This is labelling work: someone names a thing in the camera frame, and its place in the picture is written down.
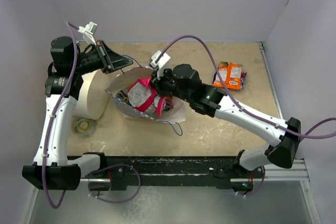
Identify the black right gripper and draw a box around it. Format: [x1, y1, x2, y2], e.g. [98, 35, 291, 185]
[149, 64, 193, 102]

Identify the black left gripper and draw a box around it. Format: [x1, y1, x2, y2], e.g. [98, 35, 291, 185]
[72, 40, 132, 76]

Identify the blue checkered paper bag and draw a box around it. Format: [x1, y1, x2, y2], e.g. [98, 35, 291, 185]
[106, 64, 186, 126]

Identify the pink snack packet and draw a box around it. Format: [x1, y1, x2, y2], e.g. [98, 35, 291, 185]
[128, 78, 165, 117]

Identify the orange snack packet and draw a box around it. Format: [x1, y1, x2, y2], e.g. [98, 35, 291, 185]
[217, 61, 244, 90]

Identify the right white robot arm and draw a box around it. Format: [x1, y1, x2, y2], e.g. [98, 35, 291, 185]
[151, 64, 300, 177]

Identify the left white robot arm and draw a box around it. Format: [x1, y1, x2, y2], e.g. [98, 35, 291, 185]
[22, 36, 133, 190]

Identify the white round container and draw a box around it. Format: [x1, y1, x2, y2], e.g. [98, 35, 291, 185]
[73, 70, 109, 120]

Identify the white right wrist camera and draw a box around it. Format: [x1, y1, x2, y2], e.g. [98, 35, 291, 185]
[149, 50, 171, 80]

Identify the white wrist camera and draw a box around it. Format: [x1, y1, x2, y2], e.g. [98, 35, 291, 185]
[149, 50, 171, 80]
[78, 22, 98, 46]

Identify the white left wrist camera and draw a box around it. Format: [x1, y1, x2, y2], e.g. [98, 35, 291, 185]
[78, 22, 98, 46]

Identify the aluminium frame rail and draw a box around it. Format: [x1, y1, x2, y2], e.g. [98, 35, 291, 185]
[80, 160, 310, 183]

